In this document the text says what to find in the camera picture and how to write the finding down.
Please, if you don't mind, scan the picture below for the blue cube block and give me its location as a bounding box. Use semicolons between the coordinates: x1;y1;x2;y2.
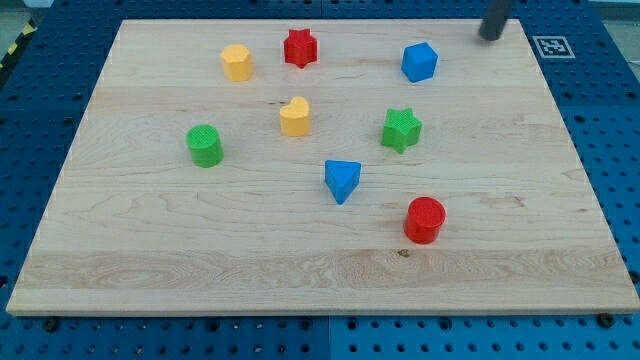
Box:
401;42;438;83

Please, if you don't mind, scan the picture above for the light wooden board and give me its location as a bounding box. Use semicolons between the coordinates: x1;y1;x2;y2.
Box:
7;19;639;317

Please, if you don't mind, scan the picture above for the blue triangle block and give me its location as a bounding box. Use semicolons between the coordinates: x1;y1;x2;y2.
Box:
324;160;362;205

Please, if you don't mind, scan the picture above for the yellow heart block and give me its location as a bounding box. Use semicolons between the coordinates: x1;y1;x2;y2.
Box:
279;96;311;137

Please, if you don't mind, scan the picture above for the green star block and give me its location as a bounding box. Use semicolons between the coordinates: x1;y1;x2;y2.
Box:
381;108;422;154

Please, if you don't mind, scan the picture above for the red cylinder block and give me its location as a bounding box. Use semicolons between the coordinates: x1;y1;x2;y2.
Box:
403;197;446;245

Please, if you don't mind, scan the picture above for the green cylinder block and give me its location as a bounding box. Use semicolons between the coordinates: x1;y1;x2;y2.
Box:
185;124;224;168

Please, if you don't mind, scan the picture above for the red star block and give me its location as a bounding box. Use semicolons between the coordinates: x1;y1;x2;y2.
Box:
283;28;318;69

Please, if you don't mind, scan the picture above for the yellow hexagon block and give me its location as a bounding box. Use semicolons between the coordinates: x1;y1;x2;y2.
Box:
220;44;254;82

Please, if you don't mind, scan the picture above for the white fiducial marker tag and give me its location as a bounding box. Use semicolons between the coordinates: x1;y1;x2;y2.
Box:
533;35;575;59

